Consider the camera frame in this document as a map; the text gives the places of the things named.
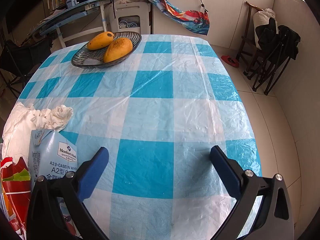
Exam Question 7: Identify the white plastic stool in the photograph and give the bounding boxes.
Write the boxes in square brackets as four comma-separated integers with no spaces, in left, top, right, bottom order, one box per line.
[109,1,153,35]

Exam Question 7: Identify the black wall television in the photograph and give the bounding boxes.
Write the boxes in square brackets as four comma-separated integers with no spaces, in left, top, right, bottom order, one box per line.
[4,0,43,34]

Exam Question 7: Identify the red white snack bag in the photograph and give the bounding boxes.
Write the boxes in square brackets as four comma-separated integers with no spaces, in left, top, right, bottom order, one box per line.
[0,157,32,240]

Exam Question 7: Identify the white sack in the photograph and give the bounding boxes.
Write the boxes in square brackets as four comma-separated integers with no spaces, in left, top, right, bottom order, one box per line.
[253,8,277,49]

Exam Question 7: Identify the white cabinet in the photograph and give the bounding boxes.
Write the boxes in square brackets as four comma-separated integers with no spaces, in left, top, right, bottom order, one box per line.
[152,0,277,49]

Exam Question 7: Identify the blue glass desk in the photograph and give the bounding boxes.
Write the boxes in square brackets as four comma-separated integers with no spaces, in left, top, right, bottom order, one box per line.
[30,0,118,48]

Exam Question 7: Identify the coiled white cables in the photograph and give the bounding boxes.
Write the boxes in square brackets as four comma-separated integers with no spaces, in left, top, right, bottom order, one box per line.
[119,21,138,30]

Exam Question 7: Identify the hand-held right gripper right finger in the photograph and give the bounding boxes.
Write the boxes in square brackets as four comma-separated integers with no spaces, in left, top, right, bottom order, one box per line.
[209,145,295,240]

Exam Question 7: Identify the dining table blue checked cloth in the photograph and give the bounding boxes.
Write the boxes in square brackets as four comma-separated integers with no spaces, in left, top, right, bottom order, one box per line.
[2,34,263,240]

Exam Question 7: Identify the colourful printed drawstring bag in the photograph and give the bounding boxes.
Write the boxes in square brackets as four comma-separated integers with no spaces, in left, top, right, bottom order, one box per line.
[140,0,210,36]

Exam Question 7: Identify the white tissue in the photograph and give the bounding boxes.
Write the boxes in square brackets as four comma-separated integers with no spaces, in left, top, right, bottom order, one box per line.
[2,102,37,161]
[31,105,74,132]

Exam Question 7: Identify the red slipper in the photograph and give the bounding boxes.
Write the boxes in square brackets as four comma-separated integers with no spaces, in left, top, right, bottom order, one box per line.
[221,54,240,68]

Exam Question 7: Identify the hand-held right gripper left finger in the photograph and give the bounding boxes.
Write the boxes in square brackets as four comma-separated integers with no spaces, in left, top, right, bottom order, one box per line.
[26,146,110,240]

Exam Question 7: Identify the metal fruit basket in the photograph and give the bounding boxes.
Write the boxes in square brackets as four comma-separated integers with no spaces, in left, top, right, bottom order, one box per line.
[71,32,142,68]

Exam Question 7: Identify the yellow mango with dark spot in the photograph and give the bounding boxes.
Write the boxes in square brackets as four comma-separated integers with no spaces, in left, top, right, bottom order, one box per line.
[87,31,115,51]

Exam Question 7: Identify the dark wooden chair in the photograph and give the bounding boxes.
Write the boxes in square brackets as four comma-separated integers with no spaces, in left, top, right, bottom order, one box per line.
[236,1,265,75]

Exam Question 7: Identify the white cloth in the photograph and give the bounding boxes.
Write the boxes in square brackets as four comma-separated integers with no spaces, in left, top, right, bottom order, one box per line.
[117,0,148,5]

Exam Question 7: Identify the pale blue milk carton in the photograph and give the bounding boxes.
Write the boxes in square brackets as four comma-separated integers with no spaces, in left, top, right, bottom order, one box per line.
[27,129,83,237]

